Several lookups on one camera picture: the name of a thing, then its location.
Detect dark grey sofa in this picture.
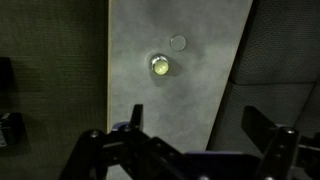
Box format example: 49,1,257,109
205,0,320,180

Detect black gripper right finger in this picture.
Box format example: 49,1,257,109
241,106,320,180

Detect grey top coffee table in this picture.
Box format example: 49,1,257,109
107,0,253,152

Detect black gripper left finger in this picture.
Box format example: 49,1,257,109
59,104,187,180

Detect round silver lid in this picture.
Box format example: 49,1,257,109
170,34,187,51

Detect silver tin with candle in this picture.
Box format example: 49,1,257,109
150,55,170,76

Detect black object on floor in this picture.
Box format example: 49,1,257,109
0,113,25,147

